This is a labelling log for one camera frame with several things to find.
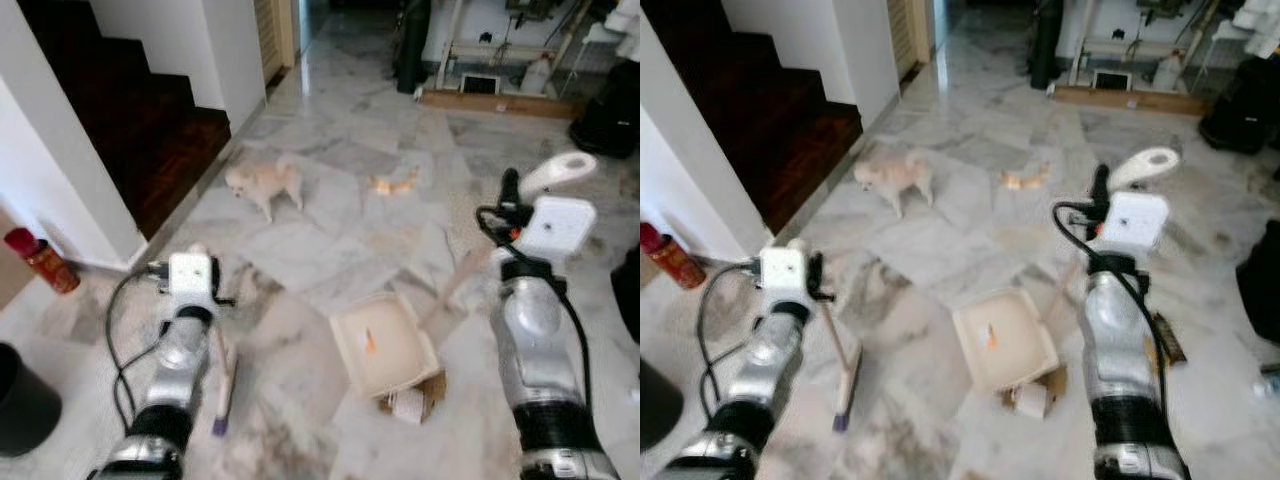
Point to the black waste bin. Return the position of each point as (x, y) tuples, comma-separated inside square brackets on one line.
[(660, 405), (25, 405)]

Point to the brown cardboard piece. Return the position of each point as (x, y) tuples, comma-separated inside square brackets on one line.
[(1052, 385), (435, 390)]

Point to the small cream dog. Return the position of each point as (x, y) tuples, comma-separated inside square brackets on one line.
[(895, 175), (268, 182)]

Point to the dark wooden stairs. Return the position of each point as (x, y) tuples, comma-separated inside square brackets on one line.
[(150, 130), (780, 120)]

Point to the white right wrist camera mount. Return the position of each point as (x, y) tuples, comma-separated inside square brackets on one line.
[(558, 225), (1138, 220)]

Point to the golden brown flat packet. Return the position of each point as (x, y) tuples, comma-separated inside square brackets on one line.
[(1170, 340)]

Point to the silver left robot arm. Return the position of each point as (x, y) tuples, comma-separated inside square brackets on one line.
[(765, 365), (175, 370)]

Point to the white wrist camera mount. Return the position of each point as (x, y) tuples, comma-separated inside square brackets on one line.
[(558, 225), (190, 275), (782, 270), (1138, 220)]

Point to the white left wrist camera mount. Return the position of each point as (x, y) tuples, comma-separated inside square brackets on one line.
[(190, 275), (782, 270)]

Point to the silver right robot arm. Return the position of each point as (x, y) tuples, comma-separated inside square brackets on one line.
[(1115, 340), (535, 340)]

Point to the small orange scrap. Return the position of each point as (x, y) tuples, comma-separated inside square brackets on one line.
[(991, 335), (370, 340)]

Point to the white cluttered rack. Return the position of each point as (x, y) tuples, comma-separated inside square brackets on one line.
[(1130, 40), (500, 40)]

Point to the tall black bag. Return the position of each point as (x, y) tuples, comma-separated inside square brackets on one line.
[(1047, 45), (412, 50)]

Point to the bulky black bag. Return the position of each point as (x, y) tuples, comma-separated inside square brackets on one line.
[(612, 115), (1240, 110)]

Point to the orange white floor toy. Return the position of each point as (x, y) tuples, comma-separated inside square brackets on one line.
[(1027, 179), (395, 184)]

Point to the red spray can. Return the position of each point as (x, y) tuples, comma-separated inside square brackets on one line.
[(675, 260), (48, 265)]

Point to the wooden door frame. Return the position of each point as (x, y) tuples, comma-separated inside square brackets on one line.
[(907, 35), (275, 35)]

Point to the white paper roll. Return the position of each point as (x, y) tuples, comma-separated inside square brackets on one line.
[(408, 407), (1028, 400)]

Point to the black rounded object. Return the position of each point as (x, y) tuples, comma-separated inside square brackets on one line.
[(1262, 285), (630, 295)]

